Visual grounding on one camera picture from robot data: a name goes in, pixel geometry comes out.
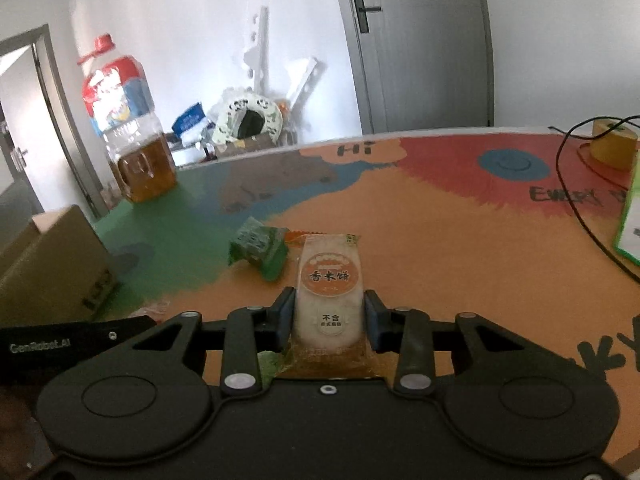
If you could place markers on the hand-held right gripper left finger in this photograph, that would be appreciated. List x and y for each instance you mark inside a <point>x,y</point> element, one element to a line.
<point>286,310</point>

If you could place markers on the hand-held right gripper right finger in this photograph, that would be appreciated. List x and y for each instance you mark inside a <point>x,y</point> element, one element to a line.
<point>372,312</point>

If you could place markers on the white orange rice cracker packet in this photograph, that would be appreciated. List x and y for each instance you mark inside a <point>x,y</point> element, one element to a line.
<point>327,280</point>

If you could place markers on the green snack packet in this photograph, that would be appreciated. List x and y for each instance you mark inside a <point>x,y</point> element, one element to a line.
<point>255,245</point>

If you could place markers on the colourful printed table mat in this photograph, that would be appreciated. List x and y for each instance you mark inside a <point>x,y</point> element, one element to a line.
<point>450,240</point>

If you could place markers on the pale pink snack packet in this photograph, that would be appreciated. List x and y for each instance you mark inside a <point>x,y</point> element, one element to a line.
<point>152,310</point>

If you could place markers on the worn brown cardboard box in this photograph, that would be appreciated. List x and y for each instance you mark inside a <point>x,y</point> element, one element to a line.
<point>250,144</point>

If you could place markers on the blue plastic bag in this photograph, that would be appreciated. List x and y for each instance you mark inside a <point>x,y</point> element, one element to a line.
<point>190,119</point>

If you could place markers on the white slotted rack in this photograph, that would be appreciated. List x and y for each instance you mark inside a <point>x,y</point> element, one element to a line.
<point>302,82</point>

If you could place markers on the large red-capped drink bottle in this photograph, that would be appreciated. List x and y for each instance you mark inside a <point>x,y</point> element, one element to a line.
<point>125,110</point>

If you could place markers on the white rack with round holes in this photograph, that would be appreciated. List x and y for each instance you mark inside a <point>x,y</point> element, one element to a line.
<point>261,50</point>

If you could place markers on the grey door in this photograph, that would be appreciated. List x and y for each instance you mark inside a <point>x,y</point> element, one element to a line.
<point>425,50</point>

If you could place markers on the green and white packet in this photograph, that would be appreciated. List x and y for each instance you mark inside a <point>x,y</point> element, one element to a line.
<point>631,230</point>

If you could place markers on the yellow tape roll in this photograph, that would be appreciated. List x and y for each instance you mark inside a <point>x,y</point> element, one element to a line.
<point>615,147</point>

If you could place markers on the grey doorway frame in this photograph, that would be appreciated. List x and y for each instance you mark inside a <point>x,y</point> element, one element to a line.
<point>62,125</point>

